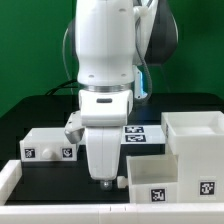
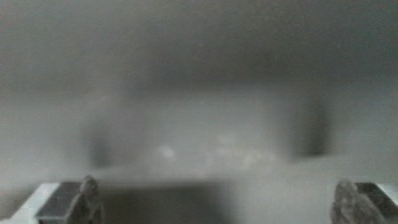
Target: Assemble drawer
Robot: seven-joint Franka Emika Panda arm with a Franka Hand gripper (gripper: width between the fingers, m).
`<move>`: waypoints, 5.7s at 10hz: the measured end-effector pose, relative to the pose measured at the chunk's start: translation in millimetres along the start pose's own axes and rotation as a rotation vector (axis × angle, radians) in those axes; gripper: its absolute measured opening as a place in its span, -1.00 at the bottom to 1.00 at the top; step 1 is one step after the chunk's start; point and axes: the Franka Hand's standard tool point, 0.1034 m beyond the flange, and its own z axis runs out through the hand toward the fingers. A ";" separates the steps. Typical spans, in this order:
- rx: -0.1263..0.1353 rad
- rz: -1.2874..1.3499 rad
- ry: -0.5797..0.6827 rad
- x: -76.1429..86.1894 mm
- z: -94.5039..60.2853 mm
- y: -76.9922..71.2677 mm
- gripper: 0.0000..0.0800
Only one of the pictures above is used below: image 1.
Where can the white front fence rail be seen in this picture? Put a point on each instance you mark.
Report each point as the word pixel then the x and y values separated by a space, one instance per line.
pixel 211 213

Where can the white drawer cabinet box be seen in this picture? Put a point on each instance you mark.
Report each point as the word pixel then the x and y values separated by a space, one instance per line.
pixel 197 139

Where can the white fence rail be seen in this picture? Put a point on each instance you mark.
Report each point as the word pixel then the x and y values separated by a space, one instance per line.
pixel 9 177
pixel 211 213

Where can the white marker sheet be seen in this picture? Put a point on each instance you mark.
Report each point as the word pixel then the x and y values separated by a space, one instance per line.
pixel 140 134

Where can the white left fence rail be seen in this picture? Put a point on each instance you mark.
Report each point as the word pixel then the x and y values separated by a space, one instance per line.
pixel 9 177

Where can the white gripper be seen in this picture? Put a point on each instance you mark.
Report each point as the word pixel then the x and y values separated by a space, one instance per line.
pixel 103 153

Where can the white drawer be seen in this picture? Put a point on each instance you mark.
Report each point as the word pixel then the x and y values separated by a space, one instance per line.
pixel 150 179
pixel 50 144

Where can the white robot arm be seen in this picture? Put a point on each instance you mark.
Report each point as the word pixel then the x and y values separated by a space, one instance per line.
pixel 113 38

